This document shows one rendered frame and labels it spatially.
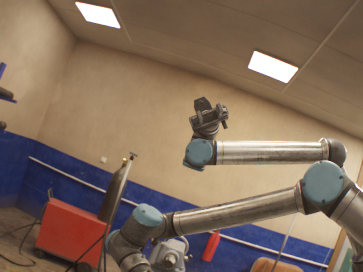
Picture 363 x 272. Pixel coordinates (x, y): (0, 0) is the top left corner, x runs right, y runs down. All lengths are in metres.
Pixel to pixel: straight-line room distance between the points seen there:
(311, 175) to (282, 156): 0.40
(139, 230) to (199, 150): 0.35
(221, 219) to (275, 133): 4.70
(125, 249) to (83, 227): 3.20
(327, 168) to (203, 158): 0.49
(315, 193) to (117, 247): 0.62
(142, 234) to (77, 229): 3.24
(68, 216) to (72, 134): 2.11
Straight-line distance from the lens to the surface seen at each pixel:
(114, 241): 1.10
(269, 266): 5.38
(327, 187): 0.84
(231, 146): 1.20
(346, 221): 0.86
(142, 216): 1.04
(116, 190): 4.29
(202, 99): 1.26
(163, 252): 2.40
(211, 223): 1.09
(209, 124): 1.18
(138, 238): 1.07
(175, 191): 5.51
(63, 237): 4.31
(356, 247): 1.58
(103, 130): 5.79
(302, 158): 1.27
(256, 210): 1.04
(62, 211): 4.23
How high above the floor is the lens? 1.64
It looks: 6 degrees up
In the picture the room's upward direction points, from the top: 20 degrees clockwise
